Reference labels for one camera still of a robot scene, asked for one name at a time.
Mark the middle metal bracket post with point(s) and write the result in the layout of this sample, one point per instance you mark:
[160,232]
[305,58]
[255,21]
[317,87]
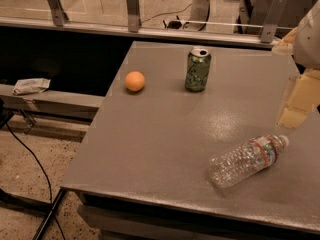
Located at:
[133,11]

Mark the orange fruit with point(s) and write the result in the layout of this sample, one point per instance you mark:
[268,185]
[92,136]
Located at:
[135,81]

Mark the clear plastic water bottle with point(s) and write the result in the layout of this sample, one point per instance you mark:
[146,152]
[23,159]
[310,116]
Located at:
[246,159]

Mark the metal bracket post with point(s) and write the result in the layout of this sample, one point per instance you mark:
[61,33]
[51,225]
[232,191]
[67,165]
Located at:
[272,20]
[59,16]
[133,11]

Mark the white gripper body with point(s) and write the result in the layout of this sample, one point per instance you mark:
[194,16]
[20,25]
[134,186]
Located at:
[308,39]

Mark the white wipes packet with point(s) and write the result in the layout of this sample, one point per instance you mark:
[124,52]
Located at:
[31,86]

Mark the left metal bracket post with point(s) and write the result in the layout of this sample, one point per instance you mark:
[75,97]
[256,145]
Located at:
[59,16]

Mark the grey metal side shelf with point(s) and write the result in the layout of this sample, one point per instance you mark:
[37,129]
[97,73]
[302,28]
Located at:
[56,103]

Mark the green soda can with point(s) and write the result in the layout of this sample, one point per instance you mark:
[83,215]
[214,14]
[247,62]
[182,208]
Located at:
[198,66]

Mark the right metal bracket post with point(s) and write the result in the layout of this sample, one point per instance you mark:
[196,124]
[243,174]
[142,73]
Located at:
[272,20]

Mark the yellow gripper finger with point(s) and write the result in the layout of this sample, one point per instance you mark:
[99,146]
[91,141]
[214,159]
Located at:
[304,97]
[285,45]

